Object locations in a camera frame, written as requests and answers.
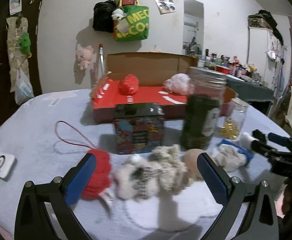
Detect white fluffy cotton roll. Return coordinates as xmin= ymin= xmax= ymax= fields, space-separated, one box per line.
xmin=239 ymin=132 xmax=257 ymax=150

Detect white translucent pouch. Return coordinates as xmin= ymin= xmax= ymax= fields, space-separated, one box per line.
xmin=210 ymin=144 xmax=247 ymax=172

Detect red knitted ball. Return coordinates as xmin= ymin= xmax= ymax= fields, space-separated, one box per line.
xmin=54 ymin=120 xmax=113 ymax=201

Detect beige round powder puff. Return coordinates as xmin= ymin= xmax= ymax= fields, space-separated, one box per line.
xmin=184 ymin=148 xmax=205 ymax=179

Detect cream knitted scrunchie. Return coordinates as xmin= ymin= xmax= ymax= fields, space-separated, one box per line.
xmin=152 ymin=144 xmax=194 ymax=195

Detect white mesh bath pouf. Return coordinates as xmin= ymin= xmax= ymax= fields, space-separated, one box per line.
xmin=163 ymin=73 xmax=190 ymax=95

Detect red foam net sleeve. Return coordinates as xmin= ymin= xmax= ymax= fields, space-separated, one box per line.
xmin=118 ymin=74 xmax=139 ymax=95

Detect blue white sponge cloth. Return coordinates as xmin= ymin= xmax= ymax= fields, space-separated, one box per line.
xmin=216 ymin=139 xmax=254 ymax=171

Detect small jar gold beads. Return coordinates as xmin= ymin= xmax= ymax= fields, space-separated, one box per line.
xmin=221 ymin=98 xmax=248 ymax=140

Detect dark green clothed table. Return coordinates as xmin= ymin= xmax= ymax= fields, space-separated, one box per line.
xmin=226 ymin=76 xmax=274 ymax=103

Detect large glass jar green label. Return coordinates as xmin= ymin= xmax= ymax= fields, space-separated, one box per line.
xmin=181 ymin=67 xmax=227 ymax=150

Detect white small device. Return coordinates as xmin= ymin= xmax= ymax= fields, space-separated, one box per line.
xmin=0 ymin=153 xmax=16 ymax=179

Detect white wardrobe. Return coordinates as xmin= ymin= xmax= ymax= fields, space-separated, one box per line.
xmin=247 ymin=27 xmax=283 ymax=90

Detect grey fleece blanket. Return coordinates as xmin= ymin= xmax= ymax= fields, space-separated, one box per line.
xmin=0 ymin=88 xmax=292 ymax=240

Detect dark wooden door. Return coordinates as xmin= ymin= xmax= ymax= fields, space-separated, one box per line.
xmin=0 ymin=0 xmax=43 ymax=124

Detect colourful tin box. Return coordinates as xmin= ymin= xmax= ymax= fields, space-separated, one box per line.
xmin=113 ymin=102 xmax=164 ymax=154

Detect plastic bag on door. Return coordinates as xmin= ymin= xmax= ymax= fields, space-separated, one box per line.
xmin=14 ymin=68 xmax=34 ymax=105

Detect cardboard box red lining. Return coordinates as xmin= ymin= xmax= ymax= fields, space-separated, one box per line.
xmin=89 ymin=51 xmax=239 ymax=124

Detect pink plush pig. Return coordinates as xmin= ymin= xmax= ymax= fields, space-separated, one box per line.
xmin=75 ymin=44 xmax=93 ymax=70

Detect green plush toy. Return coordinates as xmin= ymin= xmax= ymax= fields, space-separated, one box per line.
xmin=19 ymin=33 xmax=32 ymax=58

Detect green tote bag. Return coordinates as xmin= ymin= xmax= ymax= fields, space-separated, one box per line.
xmin=113 ymin=0 xmax=149 ymax=42

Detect small white plush charm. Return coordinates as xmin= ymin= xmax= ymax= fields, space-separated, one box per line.
xmin=112 ymin=8 xmax=126 ymax=21

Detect wall mirror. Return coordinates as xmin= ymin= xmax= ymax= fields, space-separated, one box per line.
xmin=182 ymin=0 xmax=204 ymax=56

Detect photo poster on wall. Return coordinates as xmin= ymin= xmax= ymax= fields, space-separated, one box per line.
xmin=154 ymin=0 xmax=176 ymax=15

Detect mop handle orange grip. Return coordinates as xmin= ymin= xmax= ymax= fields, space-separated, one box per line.
xmin=99 ymin=44 xmax=105 ymax=76

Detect black bag on wall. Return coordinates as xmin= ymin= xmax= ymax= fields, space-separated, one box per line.
xmin=92 ymin=0 xmax=117 ymax=33

